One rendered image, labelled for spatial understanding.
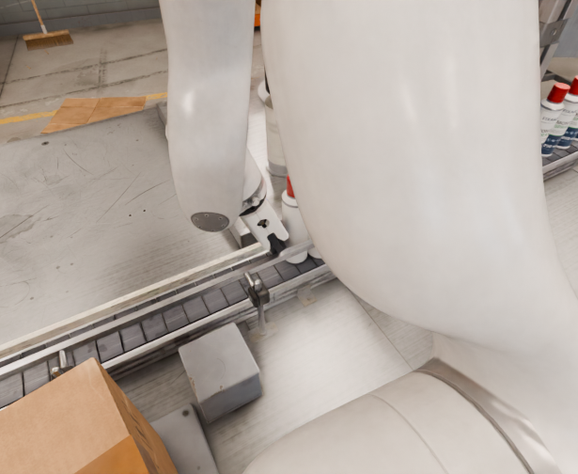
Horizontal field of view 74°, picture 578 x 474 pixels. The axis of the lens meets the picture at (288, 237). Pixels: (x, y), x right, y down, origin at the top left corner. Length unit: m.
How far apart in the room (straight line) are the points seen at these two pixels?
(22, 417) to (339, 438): 0.32
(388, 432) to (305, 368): 0.52
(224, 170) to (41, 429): 0.29
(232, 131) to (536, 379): 0.33
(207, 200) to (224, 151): 0.06
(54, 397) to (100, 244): 0.58
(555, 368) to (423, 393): 0.07
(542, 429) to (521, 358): 0.04
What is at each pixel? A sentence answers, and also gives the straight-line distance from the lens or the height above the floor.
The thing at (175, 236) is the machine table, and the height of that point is 0.83.
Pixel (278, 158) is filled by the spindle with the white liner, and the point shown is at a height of 0.93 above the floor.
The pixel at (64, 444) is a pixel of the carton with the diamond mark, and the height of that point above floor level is 1.12.
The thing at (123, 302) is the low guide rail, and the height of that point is 0.91.
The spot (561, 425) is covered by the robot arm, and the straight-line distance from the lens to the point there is 0.23.
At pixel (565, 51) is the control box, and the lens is 0.63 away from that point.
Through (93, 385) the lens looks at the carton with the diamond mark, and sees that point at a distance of 0.44.
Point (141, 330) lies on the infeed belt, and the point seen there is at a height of 0.88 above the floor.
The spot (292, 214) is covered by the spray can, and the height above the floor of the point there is 1.02.
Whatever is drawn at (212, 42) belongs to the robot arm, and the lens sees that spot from 0.40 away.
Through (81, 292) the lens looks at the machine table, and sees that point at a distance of 0.91.
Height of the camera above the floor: 1.49
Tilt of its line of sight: 47 degrees down
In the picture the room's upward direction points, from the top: straight up
